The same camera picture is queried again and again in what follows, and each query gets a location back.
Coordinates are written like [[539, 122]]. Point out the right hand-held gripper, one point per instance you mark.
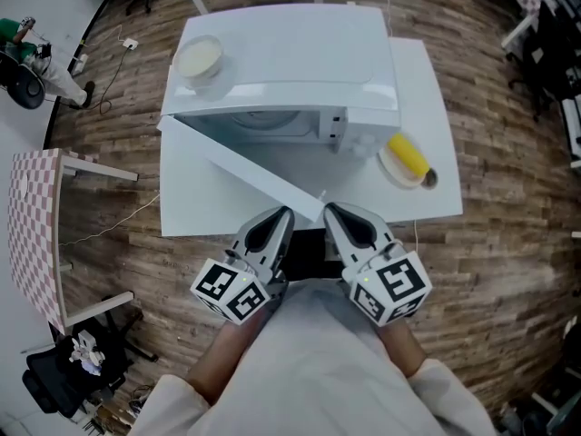
[[390, 284]]

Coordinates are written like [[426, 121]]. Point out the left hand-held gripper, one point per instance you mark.
[[227, 289]]

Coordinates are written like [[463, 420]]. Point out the white microwave door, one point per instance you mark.
[[245, 167]]

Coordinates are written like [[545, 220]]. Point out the person's right forearm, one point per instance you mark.
[[404, 348]]

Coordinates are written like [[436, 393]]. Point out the person's left forearm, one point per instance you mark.
[[224, 357]]

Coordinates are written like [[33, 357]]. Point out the white microwave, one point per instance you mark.
[[295, 57]]

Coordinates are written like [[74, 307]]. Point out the black stool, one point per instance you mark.
[[311, 254]]

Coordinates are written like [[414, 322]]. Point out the round beige plate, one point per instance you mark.
[[396, 171]]

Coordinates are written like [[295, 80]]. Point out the yellow corn cob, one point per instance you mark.
[[408, 155]]

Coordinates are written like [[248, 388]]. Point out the person's white shirt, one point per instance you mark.
[[318, 370]]

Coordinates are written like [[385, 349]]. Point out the white table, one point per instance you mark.
[[422, 107]]

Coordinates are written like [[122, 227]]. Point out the white bowl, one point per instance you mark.
[[199, 56]]

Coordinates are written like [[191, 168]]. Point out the white device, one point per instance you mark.
[[86, 350]]

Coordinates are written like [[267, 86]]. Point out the white power strip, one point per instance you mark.
[[80, 63], [130, 43]]

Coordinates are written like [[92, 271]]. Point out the black office chair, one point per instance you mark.
[[542, 62], [59, 379]]

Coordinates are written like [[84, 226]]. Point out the black round chair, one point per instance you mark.
[[25, 84]]

